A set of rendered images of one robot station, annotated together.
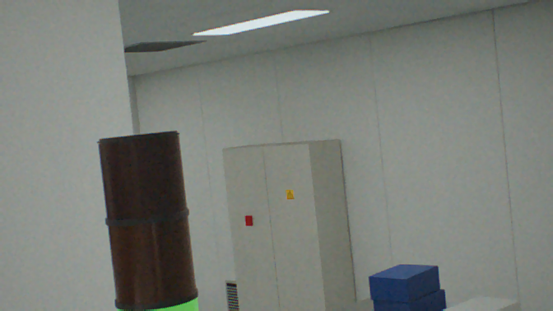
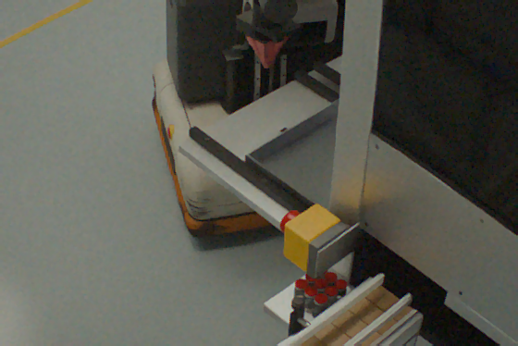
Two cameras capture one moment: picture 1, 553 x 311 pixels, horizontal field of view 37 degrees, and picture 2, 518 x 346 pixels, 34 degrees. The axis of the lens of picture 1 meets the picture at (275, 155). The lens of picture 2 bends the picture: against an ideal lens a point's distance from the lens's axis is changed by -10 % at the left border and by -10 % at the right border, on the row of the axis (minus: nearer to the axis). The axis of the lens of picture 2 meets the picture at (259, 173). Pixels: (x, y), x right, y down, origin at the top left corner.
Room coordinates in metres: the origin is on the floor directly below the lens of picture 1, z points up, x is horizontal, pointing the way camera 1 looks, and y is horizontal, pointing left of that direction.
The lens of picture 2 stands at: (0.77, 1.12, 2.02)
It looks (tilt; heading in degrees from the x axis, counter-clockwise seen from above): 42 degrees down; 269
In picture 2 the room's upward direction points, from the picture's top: 2 degrees clockwise
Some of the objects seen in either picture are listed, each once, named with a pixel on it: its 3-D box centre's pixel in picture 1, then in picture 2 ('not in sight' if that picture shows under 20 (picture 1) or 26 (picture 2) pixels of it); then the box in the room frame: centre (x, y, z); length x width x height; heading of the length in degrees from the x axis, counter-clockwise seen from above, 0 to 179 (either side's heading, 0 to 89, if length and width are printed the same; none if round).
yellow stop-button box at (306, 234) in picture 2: not in sight; (314, 240); (0.67, 0.13, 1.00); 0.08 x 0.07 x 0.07; 133
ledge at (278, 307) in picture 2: not in sight; (320, 309); (0.65, 0.17, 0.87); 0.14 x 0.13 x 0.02; 133
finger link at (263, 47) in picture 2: not in sight; (264, 43); (0.75, -0.22, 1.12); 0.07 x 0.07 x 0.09; 43
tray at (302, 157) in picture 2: not in sight; (361, 175); (0.56, -0.13, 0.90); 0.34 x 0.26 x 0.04; 134
